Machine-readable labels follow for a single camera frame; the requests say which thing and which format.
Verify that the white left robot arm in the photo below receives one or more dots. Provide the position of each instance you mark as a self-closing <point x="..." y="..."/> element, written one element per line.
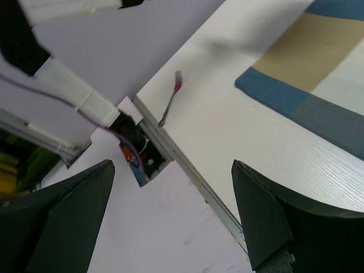
<point x="21" y="49"/>

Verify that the blue tan white cloth napkin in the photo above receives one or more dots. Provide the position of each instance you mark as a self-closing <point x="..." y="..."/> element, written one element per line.
<point x="313" y="73"/>

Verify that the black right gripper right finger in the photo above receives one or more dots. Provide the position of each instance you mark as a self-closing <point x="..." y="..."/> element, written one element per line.
<point x="286" y="231"/>

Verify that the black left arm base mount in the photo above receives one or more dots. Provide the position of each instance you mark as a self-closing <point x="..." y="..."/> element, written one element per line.
<point x="153" y="161"/>

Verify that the fork with pink handle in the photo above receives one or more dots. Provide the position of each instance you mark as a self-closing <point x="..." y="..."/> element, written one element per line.
<point x="177" y="87"/>

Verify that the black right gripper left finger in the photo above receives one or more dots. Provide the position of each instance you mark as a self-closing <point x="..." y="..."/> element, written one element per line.
<point x="55" y="228"/>

